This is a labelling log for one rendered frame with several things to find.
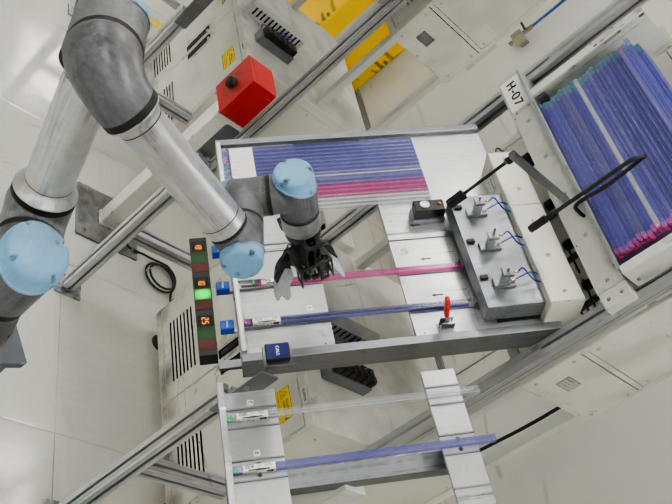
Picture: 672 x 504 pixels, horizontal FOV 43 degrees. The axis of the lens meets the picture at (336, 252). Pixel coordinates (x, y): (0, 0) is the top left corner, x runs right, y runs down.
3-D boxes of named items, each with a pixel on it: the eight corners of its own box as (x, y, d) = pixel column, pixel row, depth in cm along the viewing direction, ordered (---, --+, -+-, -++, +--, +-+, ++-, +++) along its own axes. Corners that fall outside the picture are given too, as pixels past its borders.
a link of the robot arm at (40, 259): (-40, 298, 144) (4, 253, 138) (-22, 243, 153) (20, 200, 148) (24, 329, 150) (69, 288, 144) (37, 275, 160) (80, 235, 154)
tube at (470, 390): (226, 424, 164) (226, 421, 164) (225, 417, 165) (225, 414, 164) (479, 393, 173) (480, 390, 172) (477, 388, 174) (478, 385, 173)
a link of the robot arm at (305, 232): (273, 206, 164) (312, 191, 166) (276, 223, 168) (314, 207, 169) (289, 232, 159) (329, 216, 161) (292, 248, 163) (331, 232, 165)
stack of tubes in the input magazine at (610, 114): (615, 257, 181) (733, 183, 169) (537, 104, 214) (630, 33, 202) (643, 279, 189) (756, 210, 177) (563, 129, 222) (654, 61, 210)
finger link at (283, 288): (274, 315, 175) (294, 282, 171) (263, 294, 179) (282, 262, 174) (286, 315, 177) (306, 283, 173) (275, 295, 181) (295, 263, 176)
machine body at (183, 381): (150, 530, 230) (314, 423, 203) (143, 322, 276) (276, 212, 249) (318, 569, 271) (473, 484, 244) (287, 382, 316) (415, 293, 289)
